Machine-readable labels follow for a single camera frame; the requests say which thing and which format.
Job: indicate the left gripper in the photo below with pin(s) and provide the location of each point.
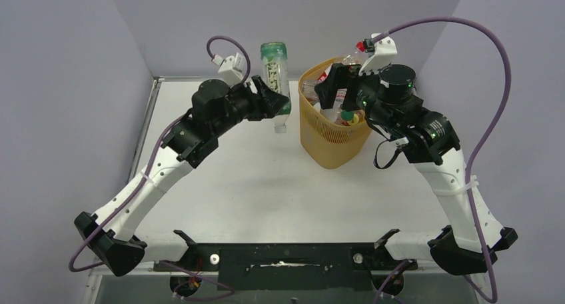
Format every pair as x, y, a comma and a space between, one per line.
273, 101

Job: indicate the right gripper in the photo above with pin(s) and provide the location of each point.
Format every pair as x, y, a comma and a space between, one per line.
326, 90

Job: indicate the yellow juice bottle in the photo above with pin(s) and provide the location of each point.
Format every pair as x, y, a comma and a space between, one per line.
354, 120

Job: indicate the red label bottle sideways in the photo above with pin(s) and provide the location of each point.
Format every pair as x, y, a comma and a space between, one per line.
356, 57

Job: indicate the green label bottle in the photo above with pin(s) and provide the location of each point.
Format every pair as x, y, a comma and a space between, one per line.
275, 74

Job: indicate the yellow plastic waste bin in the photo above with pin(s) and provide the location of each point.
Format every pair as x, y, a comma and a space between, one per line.
329, 144

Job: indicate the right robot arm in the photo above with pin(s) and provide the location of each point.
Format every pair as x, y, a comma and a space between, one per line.
472, 238

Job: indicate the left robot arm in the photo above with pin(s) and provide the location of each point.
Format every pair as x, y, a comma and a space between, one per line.
216, 107

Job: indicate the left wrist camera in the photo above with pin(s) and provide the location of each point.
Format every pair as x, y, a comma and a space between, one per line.
230, 69

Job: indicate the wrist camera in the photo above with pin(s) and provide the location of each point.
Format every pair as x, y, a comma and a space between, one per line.
230, 69
382, 51

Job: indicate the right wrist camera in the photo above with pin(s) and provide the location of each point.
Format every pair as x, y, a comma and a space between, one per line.
382, 51

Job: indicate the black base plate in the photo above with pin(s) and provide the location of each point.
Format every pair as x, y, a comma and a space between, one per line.
286, 266

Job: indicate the aluminium frame rail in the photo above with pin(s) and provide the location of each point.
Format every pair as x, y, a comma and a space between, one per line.
424, 284

